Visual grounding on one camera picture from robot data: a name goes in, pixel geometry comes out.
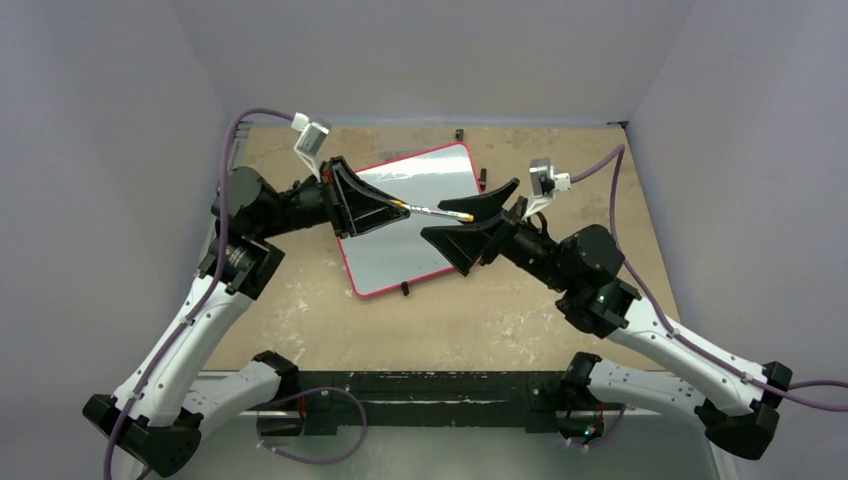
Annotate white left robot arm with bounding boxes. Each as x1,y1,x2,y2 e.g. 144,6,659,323
83,157,410,479

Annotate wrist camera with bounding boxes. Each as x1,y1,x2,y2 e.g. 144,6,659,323
523,157,571,219
291,112,332,178

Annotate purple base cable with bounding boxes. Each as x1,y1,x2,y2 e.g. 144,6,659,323
566,397,634,452
256,384,370,466

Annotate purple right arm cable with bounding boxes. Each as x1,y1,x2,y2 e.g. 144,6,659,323
569,144,848,413

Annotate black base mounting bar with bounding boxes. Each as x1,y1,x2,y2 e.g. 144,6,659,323
253,371,619,443

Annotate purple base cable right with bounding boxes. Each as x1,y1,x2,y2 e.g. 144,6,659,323
566,397,634,452

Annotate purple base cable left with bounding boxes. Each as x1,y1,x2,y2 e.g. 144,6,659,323
256,384,370,466

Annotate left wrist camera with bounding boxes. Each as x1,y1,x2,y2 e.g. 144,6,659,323
291,112,332,178

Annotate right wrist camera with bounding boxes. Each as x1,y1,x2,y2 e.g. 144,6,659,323
523,157,571,219

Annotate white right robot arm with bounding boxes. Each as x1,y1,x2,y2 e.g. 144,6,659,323
421,180,792,460

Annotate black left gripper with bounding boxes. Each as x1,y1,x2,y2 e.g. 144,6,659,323
256,156,409,239

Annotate red framed whiteboard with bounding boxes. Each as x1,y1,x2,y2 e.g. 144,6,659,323
339,142,482,298

